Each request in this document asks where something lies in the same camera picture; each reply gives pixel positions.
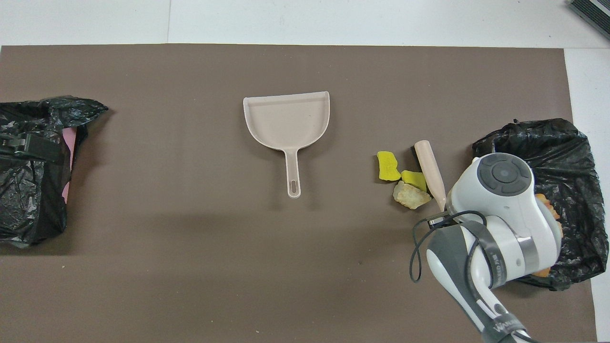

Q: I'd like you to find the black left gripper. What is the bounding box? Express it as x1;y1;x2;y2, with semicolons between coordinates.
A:
0;132;63;164

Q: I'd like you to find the beige plastic dustpan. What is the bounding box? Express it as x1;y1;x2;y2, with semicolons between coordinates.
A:
243;91;331;199

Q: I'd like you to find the large yellow sponge piece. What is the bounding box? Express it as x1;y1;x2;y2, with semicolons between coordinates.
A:
376;151;402;182

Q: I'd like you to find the beige sponge chunk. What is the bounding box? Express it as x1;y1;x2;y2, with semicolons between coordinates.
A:
392;180;432;210

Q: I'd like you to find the small yellow sponge piece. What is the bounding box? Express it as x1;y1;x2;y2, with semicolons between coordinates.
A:
400;170;428;192

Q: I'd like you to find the beige brush with black bristles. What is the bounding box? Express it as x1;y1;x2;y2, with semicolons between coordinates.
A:
411;140;447;212

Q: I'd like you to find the striped orange croissant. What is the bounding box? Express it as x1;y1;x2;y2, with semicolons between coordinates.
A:
536;193;561;221

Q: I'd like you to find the pink plastic bin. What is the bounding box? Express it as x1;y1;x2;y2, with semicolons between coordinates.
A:
61;126;78;203

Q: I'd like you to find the crumpled black trash bag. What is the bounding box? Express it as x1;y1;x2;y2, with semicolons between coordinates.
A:
0;95;109;248

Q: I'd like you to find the black bag lined bin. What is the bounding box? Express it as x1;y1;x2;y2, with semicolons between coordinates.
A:
469;118;610;291

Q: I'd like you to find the brown table mat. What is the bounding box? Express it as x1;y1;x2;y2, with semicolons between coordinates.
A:
0;44;597;343

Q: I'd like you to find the grey ribbed device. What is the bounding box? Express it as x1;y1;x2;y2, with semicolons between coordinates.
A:
569;0;610;41

